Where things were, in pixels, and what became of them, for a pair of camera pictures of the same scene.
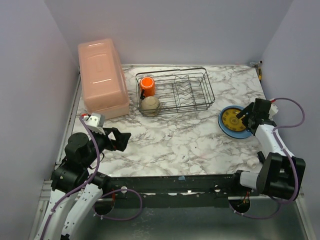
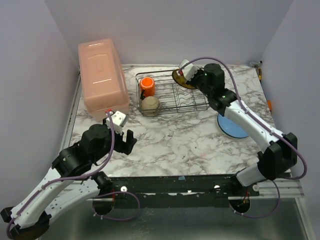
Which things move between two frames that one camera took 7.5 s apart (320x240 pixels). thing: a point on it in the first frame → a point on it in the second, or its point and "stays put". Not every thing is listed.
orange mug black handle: [147, 86] stays put
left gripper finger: [122, 139] → [130, 142]
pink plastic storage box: [104, 82] stays put
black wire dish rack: [179, 90] stays put
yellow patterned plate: [231, 121] → [180, 80]
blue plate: [238, 135] stays put
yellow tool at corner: [260, 74] stays put
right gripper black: [252, 116] → [198, 80]
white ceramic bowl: [150, 106] stays put
